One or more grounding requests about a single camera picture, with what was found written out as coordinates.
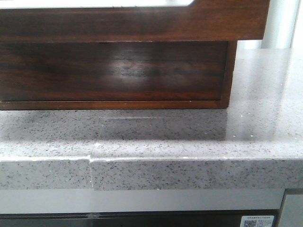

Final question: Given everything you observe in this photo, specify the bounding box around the wooden drawer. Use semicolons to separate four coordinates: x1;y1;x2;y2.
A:
0;40;228;102
0;0;269;43

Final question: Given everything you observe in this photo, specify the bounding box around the dark wooden drawer cabinet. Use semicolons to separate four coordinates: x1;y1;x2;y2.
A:
0;40;237;111

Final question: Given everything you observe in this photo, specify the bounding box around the black under-counter appliance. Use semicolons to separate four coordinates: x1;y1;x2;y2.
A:
0;210;279;227

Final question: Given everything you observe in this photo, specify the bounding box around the white QR code sticker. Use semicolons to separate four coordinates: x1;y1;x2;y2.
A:
240;215;275;227

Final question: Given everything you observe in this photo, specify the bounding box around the grey cabinet door panel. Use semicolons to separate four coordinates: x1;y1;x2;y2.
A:
278;189;303;227

